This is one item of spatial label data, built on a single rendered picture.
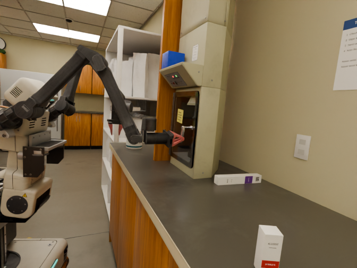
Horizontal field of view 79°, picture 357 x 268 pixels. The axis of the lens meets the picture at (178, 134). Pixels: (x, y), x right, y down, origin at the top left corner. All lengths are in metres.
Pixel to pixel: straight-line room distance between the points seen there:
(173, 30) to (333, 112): 0.97
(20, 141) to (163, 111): 0.79
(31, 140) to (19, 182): 0.23
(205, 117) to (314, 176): 0.56
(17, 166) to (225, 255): 1.16
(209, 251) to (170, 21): 1.25
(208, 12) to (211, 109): 0.45
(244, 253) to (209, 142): 0.61
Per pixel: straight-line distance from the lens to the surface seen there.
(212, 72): 1.12
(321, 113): 1.14
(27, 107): 1.14
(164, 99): 1.39
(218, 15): 1.20
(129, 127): 1.03
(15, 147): 1.41
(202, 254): 0.63
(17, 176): 1.41
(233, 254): 0.65
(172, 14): 1.50
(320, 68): 1.18
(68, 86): 1.60
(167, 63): 1.24
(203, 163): 1.14
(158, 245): 0.88
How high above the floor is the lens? 1.31
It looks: 7 degrees down
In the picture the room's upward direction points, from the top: 5 degrees clockwise
